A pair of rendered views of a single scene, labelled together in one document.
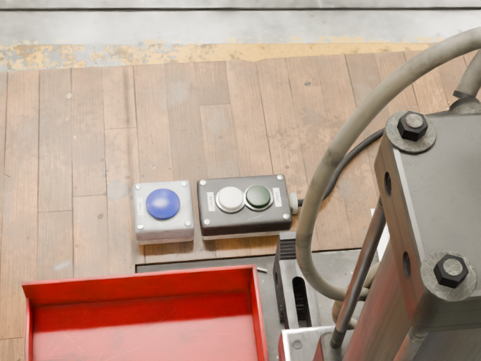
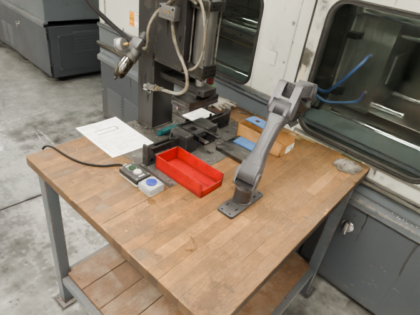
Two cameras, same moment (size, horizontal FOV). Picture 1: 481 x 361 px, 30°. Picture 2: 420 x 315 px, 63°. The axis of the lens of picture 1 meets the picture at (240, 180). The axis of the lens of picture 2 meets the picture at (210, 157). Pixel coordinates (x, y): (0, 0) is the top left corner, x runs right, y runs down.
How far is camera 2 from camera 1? 1.41 m
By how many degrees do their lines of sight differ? 82
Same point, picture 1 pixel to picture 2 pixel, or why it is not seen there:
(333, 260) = (134, 159)
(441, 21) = not seen: outside the picture
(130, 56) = not seen: outside the picture
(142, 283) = (178, 172)
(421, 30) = not seen: outside the picture
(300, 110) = (86, 180)
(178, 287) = (170, 171)
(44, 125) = (144, 229)
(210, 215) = (145, 174)
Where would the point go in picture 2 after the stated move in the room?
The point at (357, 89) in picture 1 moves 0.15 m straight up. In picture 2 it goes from (67, 173) to (62, 138)
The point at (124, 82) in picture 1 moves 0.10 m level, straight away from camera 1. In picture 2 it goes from (107, 220) to (79, 237)
